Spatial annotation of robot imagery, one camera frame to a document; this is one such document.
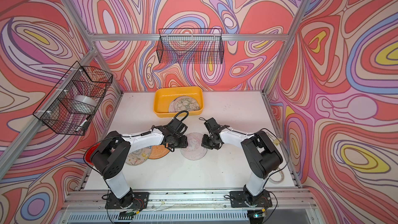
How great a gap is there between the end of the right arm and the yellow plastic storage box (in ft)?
1.11

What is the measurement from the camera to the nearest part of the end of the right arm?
69 cm

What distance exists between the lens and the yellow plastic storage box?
3.56ft
